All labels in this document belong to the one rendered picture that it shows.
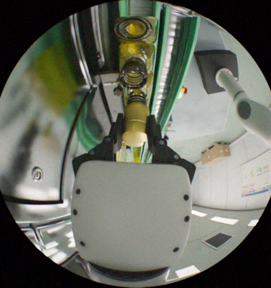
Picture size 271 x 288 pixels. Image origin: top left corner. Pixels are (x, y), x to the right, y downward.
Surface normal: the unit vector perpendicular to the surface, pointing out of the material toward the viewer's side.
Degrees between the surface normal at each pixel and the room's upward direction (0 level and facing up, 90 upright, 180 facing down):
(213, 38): 0
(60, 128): 90
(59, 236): 90
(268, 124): 87
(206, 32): 0
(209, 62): 1
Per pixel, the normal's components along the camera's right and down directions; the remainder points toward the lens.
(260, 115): -0.97, -0.15
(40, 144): 1.00, 0.04
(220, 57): -0.06, 0.92
